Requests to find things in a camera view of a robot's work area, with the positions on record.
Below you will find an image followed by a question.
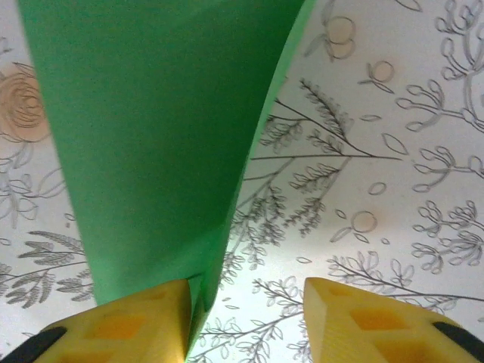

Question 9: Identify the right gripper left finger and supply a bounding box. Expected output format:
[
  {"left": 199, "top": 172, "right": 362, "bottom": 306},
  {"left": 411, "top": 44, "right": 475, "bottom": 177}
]
[{"left": 0, "top": 279, "right": 192, "bottom": 363}]

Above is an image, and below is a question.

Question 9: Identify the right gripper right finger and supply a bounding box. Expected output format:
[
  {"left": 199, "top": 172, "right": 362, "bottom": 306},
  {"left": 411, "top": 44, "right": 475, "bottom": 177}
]
[{"left": 304, "top": 278, "right": 484, "bottom": 363}]

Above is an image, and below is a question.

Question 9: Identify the green paper sheet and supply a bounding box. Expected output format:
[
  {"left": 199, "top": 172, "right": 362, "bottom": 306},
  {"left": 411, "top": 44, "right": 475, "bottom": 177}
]
[{"left": 17, "top": 0, "right": 317, "bottom": 351}]

